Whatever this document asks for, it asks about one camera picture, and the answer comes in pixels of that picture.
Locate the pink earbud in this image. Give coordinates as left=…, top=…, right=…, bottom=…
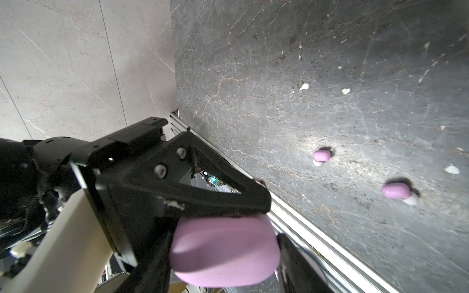
left=381, top=183, right=420, bottom=206
left=313, top=150, right=332, bottom=167

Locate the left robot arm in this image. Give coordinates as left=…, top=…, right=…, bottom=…
left=1, top=117, right=271, bottom=266

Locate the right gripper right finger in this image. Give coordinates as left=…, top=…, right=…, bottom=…
left=277, top=233, right=333, bottom=293

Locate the pink earbud case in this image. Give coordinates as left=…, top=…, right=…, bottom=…
left=169, top=214, right=281, bottom=288

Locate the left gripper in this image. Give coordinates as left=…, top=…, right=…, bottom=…
left=70, top=117, right=271, bottom=267

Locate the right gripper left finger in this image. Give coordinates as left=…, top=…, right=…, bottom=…
left=124, top=223, right=176, bottom=293

